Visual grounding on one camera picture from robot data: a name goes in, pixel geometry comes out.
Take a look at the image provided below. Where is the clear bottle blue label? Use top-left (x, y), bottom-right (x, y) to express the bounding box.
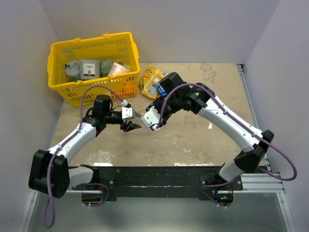
top-left (152, 78), bottom-right (168, 98)

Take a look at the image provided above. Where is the clear unlabelled plastic bottle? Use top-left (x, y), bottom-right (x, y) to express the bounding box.
top-left (134, 112), bottom-right (144, 118)

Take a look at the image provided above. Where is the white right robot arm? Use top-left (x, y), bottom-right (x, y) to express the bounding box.
top-left (141, 72), bottom-right (274, 190)

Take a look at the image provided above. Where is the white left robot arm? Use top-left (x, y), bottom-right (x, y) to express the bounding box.
top-left (28, 95), bottom-right (141, 198)

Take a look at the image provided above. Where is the orange item in basket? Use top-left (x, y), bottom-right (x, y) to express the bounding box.
top-left (115, 82), bottom-right (135, 98)

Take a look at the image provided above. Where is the yellow snack bag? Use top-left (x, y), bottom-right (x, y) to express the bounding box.
top-left (138, 65), bottom-right (168, 99)

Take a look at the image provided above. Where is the pink packet in basket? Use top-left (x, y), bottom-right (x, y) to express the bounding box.
top-left (108, 62), bottom-right (130, 76)

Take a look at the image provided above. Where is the green round item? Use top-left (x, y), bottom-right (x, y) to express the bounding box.
top-left (99, 59), bottom-right (114, 77)

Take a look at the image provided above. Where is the grey box with label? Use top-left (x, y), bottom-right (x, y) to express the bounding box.
top-left (80, 59), bottom-right (100, 80)

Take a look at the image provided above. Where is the grey pouch in basket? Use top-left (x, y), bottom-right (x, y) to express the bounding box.
top-left (64, 60), bottom-right (80, 82)

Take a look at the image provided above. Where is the yellow plastic shopping basket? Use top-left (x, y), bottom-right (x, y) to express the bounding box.
top-left (47, 32), bottom-right (140, 107)

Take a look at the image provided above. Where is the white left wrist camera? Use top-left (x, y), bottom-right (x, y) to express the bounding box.
top-left (121, 100), bottom-right (135, 121)

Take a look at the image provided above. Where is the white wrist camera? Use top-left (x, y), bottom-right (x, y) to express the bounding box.
top-left (141, 106), bottom-right (160, 131)
top-left (121, 100), bottom-right (135, 121)

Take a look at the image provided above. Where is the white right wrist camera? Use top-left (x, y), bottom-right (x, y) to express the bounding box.
top-left (141, 106), bottom-right (160, 131)

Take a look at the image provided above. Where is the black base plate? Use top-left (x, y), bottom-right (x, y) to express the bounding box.
top-left (72, 166), bottom-right (243, 202)

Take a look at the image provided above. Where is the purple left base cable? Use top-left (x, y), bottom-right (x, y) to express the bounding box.
top-left (81, 183), bottom-right (111, 208)

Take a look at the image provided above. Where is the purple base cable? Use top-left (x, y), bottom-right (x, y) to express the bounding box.
top-left (200, 177), bottom-right (236, 209)
top-left (81, 183), bottom-right (111, 208)

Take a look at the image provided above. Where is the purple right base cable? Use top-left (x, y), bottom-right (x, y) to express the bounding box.
top-left (200, 177), bottom-right (236, 209)

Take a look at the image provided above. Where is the aluminium rail frame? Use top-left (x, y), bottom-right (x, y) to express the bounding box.
top-left (18, 64), bottom-right (296, 232)

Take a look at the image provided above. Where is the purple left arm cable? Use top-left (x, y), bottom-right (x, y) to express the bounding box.
top-left (42, 85), bottom-right (125, 229)

